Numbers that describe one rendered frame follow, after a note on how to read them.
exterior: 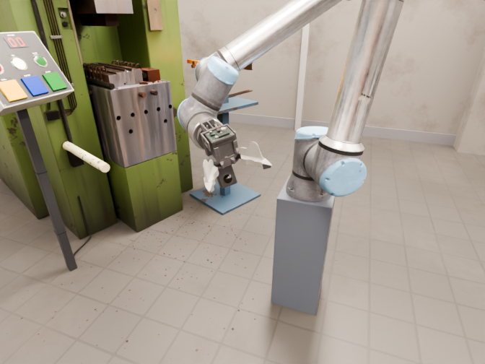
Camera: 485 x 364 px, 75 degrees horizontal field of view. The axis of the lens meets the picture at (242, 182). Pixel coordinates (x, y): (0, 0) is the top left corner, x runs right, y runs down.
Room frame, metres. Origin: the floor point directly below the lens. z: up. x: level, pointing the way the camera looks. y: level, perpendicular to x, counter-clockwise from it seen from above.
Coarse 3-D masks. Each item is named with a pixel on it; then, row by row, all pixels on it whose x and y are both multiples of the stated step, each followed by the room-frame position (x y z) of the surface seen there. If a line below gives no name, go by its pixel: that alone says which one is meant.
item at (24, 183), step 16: (0, 128) 1.90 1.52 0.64; (16, 128) 1.86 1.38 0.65; (0, 144) 2.04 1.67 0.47; (16, 144) 1.83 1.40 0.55; (0, 160) 2.21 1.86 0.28; (16, 160) 1.82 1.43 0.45; (0, 176) 2.41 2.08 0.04; (16, 176) 1.95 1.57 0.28; (32, 176) 1.86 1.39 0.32; (16, 192) 2.10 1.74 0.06; (32, 192) 1.83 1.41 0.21; (32, 208) 1.84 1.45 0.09
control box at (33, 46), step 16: (0, 32) 1.35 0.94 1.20; (16, 32) 1.41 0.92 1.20; (32, 32) 1.48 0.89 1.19; (0, 48) 1.29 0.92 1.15; (16, 48) 1.35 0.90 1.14; (32, 48) 1.42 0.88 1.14; (0, 64) 1.24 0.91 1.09; (32, 64) 1.37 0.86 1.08; (48, 64) 1.43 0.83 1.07; (0, 80) 1.20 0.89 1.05; (16, 80) 1.25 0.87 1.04; (64, 80) 1.44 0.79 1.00; (0, 96) 1.15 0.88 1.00; (48, 96) 1.32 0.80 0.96; (64, 96) 1.45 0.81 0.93; (0, 112) 1.14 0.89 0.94
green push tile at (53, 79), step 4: (56, 72) 1.43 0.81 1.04; (44, 76) 1.36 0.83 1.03; (48, 76) 1.38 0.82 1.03; (52, 76) 1.40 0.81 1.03; (56, 76) 1.42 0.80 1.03; (48, 80) 1.37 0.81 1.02; (52, 80) 1.38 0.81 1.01; (56, 80) 1.40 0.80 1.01; (60, 80) 1.42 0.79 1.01; (48, 84) 1.36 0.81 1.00; (52, 84) 1.36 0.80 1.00; (56, 84) 1.38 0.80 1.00; (60, 84) 1.40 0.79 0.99; (64, 84) 1.42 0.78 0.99; (52, 88) 1.35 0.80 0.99; (56, 88) 1.37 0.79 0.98; (60, 88) 1.39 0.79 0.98; (64, 88) 1.41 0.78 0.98
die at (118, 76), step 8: (96, 64) 2.03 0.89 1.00; (112, 64) 2.08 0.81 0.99; (88, 72) 1.90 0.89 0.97; (104, 72) 1.84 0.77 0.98; (112, 72) 1.80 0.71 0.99; (120, 72) 1.79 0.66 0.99; (128, 72) 1.82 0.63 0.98; (136, 72) 1.86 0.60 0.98; (104, 80) 1.77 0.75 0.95; (112, 80) 1.75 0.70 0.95; (120, 80) 1.78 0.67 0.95; (128, 80) 1.82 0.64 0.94; (136, 80) 1.85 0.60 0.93
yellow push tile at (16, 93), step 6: (0, 84) 1.18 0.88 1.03; (6, 84) 1.20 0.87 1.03; (12, 84) 1.22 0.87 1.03; (18, 84) 1.24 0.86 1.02; (6, 90) 1.18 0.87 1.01; (12, 90) 1.20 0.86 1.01; (18, 90) 1.22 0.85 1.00; (6, 96) 1.17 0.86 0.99; (12, 96) 1.18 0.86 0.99; (18, 96) 1.20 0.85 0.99; (24, 96) 1.22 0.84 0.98
